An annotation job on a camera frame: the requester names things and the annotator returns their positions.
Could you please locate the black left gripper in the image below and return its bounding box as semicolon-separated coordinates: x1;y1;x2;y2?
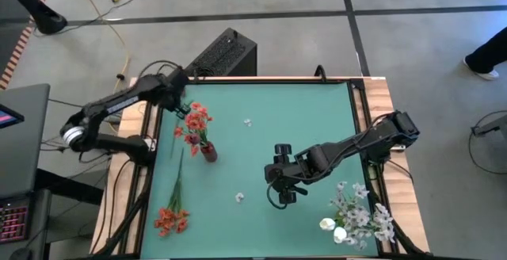
166;68;193;119

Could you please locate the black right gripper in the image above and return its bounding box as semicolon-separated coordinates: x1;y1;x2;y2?
264;143;309;206

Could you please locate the orange flower bunch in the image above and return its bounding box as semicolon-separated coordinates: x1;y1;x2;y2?
173;101;215;158
153;148;190;238

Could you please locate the white artificial tulip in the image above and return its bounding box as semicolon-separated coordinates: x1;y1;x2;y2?
318;217;337;231
333;226;349;245

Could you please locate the teal table mat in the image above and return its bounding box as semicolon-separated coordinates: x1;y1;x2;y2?
140;82;379;259

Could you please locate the black computer tower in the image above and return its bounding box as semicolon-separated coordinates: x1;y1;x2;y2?
177;27;257;78

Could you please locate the wooden table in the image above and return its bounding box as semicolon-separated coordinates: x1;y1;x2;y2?
90;75;431;260

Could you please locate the dark grey side table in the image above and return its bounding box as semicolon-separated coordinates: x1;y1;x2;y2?
0;83;51;200

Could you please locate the black stand leg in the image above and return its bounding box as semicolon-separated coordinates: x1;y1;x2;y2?
0;0;68;36

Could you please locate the small lit display screen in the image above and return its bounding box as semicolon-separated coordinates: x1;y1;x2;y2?
0;103;25;130

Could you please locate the black mat striped border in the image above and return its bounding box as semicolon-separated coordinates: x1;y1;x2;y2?
0;0;59;90

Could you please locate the pink backlit keyboard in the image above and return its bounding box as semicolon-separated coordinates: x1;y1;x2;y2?
0;204;31;245

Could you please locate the yellow floor cable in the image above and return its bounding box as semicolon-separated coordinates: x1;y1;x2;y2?
69;0;131;94

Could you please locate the black arched handle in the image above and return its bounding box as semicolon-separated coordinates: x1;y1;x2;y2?
314;64;329;83

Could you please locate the black floor cable loop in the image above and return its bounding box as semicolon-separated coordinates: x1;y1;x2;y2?
468;111;507;176

